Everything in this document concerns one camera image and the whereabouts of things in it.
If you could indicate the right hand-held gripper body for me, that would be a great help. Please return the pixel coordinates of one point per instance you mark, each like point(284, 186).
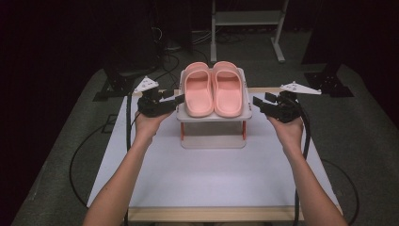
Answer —
point(285, 109)

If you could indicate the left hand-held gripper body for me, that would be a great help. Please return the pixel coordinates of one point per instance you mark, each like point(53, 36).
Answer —
point(152, 105)

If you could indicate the pink rubber slipper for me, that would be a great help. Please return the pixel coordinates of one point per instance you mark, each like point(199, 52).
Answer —
point(198, 91)
point(227, 91)

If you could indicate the white two-tier shoe rack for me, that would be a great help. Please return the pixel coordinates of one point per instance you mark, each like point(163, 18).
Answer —
point(213, 133)

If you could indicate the person's left hand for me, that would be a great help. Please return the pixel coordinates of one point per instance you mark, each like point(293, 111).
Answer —
point(147, 127)

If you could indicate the person's right hand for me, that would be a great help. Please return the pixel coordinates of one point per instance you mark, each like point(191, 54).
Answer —
point(290, 135)

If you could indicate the black equipment stand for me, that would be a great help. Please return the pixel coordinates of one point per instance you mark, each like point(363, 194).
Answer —
point(125, 62)
point(327, 83)

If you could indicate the white metal stand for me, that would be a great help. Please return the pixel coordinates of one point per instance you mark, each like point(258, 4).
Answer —
point(247, 18)

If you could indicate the white table sheet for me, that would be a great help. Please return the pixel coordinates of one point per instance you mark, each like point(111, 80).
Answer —
point(213, 175)

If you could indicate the wooden table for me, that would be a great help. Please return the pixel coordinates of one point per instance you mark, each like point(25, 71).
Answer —
point(204, 215)

